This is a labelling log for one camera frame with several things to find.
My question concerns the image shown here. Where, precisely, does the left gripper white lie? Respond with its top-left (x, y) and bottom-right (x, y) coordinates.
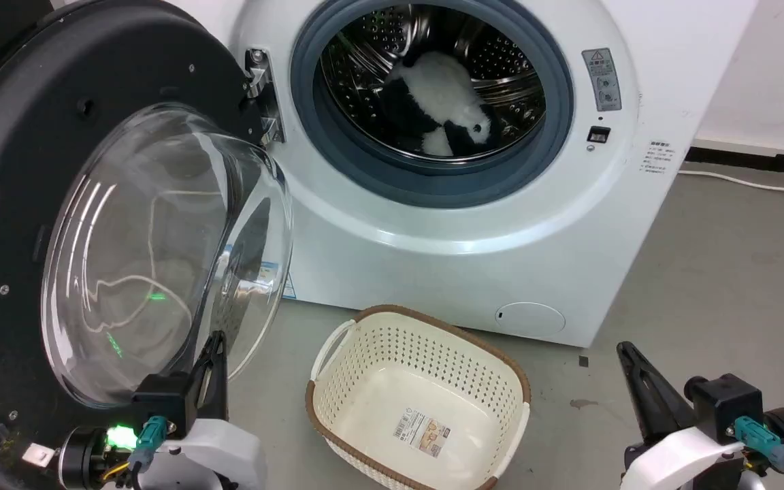
top-left (142, 331), bottom-right (268, 490)

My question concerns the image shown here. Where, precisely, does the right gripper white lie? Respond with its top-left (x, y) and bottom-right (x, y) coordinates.
top-left (616, 341), bottom-right (750, 490)

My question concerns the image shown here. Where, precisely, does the black washer door with glass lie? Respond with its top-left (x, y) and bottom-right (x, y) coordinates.
top-left (0, 0), bottom-right (295, 490)

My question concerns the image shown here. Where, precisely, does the white front-load washing machine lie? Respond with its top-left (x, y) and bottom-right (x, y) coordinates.
top-left (161, 0), bottom-right (760, 348)

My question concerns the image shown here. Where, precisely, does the metal door hinge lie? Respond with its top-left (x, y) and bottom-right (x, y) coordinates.
top-left (243, 48), bottom-right (287, 147)

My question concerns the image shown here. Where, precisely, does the cream perforated laundry basket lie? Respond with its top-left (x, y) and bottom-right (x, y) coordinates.
top-left (305, 304), bottom-right (532, 490)

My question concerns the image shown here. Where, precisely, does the product label sticker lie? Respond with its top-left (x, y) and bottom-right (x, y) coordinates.
top-left (395, 409), bottom-right (452, 459)

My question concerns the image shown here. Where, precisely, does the black baseboard strip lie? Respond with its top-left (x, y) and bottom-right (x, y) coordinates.
top-left (685, 145), bottom-right (784, 179)

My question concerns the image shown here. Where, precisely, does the grey warning sticker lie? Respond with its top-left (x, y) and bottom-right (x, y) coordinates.
top-left (582, 48), bottom-right (623, 112)

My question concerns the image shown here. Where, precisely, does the black and white panda plush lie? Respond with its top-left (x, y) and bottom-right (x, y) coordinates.
top-left (381, 50), bottom-right (501, 158)

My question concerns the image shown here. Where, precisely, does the teal-plug left gripper cable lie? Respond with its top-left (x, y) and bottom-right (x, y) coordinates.
top-left (103, 415), bottom-right (176, 490)

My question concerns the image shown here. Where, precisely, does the teal-plug gripper cable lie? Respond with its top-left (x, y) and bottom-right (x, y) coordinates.
top-left (103, 415), bottom-right (176, 490)
top-left (732, 415), bottom-right (784, 490)

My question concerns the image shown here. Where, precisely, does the teal-plug right gripper cable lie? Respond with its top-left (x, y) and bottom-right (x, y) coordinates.
top-left (732, 415), bottom-right (784, 490)

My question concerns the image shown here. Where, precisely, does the white floor cable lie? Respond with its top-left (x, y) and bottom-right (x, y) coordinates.
top-left (678, 169), bottom-right (784, 200)

